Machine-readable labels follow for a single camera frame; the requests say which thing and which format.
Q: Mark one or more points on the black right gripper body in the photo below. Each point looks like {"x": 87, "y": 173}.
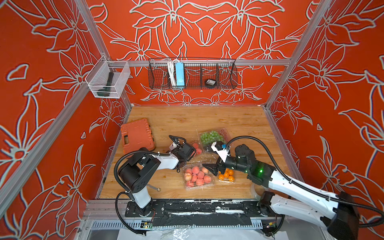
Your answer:
{"x": 232, "y": 163}

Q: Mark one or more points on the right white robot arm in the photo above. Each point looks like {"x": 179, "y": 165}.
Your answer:
{"x": 338, "y": 214}

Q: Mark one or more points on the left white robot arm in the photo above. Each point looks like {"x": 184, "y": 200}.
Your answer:
{"x": 134, "y": 170}

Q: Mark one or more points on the clear box of oranges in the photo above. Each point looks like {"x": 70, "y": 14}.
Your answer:
{"x": 227, "y": 176}

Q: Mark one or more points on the clear box large peaches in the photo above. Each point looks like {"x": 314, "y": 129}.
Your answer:
{"x": 197, "y": 176}

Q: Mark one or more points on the clear box of grapes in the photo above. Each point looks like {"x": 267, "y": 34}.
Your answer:
{"x": 211, "y": 136}

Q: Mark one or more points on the orange plastic tool case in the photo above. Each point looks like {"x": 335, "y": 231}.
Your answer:
{"x": 137, "y": 135}

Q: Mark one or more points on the light blue box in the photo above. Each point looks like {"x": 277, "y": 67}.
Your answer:
{"x": 180, "y": 76}

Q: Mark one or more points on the small black device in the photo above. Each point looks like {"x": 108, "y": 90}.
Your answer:
{"x": 210, "y": 83}

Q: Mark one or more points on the black tool in bin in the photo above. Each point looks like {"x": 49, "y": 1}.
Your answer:
{"x": 106, "y": 90}

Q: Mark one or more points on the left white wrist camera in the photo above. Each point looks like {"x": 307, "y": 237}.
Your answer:
{"x": 173, "y": 146}

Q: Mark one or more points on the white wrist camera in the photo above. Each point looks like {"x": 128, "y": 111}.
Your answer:
{"x": 173, "y": 146}
{"x": 221, "y": 149}

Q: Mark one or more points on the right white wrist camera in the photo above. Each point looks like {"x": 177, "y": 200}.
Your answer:
{"x": 221, "y": 149}

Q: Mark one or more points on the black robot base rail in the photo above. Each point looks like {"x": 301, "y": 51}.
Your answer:
{"x": 198, "y": 213}

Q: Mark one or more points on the black wire wall basket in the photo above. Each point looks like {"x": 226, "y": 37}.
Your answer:
{"x": 162, "y": 73}

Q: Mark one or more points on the clear acrylic wall bin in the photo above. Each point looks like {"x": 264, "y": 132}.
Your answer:
{"x": 97, "y": 77}

